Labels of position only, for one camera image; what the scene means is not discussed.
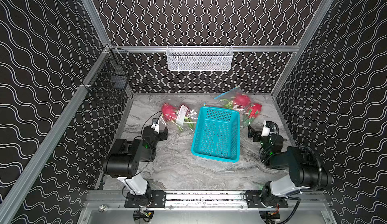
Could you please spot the white mesh wall basket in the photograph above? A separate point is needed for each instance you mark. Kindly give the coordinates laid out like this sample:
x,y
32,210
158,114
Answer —
x,y
199,57

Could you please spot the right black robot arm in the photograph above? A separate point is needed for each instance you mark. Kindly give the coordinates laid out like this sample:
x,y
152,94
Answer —
x,y
306,170

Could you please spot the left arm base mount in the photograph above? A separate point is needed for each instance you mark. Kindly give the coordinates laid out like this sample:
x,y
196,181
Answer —
x,y
153,199

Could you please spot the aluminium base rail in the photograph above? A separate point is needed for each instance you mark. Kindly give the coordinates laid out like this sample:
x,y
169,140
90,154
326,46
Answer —
x,y
104,200

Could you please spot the teal plastic basket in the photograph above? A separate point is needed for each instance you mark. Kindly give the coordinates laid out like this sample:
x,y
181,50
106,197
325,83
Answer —
x,y
217,135

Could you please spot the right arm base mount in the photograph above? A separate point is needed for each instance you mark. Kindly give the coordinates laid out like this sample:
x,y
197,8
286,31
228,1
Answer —
x,y
258,199

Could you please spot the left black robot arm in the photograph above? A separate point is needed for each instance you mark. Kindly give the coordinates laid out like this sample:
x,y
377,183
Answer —
x,y
123,161

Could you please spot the dragon fruit bag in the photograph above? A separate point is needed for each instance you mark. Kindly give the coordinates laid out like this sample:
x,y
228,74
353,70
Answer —
x,y
185,116
252,112
169,112
237,101

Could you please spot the black wire wall basket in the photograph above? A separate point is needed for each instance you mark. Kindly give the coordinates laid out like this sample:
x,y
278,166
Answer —
x,y
110,85

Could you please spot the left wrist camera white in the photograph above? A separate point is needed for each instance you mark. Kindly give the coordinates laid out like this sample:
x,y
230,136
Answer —
x,y
155,125

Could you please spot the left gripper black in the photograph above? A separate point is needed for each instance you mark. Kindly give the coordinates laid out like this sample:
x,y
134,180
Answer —
x,y
162,134

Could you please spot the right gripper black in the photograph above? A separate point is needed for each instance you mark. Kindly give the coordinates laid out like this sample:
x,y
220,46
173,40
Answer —
x,y
258,136

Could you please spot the zip-top bag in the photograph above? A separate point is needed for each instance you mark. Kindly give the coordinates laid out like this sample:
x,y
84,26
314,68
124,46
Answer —
x,y
185,127
230,93

